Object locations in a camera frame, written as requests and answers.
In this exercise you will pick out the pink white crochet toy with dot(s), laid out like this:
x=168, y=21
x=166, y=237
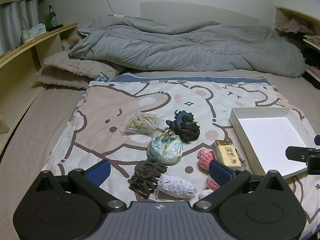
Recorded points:
x=205, y=158

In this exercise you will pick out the grey curtain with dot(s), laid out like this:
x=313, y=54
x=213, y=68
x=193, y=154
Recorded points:
x=15, y=25

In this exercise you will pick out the grey crochet yarn bundle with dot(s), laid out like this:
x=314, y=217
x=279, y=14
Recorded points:
x=175, y=186

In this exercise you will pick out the pink crumpled clothes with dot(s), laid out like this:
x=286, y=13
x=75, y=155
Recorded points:
x=295, y=26

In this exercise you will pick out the brown hair claw clip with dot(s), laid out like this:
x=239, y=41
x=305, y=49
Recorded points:
x=145, y=177

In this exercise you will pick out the bear printed blanket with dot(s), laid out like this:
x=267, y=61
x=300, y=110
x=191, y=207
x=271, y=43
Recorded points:
x=112, y=100

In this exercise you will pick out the pink folded cloth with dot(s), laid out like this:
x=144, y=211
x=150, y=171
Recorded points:
x=313, y=70

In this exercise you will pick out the curved wooden shelf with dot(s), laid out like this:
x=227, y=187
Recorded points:
x=15, y=80

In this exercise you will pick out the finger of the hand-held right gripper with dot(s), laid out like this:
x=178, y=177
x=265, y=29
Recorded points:
x=296, y=153

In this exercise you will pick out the yellow tissue pack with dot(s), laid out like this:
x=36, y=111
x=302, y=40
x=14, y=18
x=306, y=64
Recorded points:
x=226, y=153

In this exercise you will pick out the wooden shelf with clothes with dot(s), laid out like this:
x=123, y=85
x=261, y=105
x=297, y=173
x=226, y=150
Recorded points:
x=282, y=15

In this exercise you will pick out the beige bed sheet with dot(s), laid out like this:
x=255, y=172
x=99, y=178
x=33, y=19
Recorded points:
x=37, y=130

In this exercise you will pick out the dark blue brown crochet scrunchie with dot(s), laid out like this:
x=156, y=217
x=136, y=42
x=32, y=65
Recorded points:
x=185, y=130

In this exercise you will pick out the tissue box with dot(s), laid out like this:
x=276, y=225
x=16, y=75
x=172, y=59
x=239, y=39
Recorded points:
x=33, y=31

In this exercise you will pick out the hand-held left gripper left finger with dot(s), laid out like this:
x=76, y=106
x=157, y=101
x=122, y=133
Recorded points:
x=98, y=172

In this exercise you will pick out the white cardboard box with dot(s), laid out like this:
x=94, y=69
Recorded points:
x=270, y=140

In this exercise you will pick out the beige fluffy pillows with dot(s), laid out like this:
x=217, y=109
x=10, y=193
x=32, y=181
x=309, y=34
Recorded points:
x=75, y=72

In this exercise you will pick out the beige folded clothes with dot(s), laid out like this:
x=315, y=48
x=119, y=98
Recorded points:
x=312, y=41

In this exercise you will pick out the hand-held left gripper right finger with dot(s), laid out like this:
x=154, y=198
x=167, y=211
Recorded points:
x=220, y=172

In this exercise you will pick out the light blue brocade pouch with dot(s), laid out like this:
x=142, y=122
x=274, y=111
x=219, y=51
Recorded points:
x=163, y=150

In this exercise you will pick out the grey duvet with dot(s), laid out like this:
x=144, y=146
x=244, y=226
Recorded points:
x=175, y=45

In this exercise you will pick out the white headboard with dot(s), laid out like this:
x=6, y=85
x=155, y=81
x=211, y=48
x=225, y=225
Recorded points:
x=200, y=11

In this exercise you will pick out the green glass bottle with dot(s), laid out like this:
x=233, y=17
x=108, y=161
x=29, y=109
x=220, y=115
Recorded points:
x=50, y=20

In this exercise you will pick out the white charger plug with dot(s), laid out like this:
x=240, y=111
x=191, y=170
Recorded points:
x=116, y=15

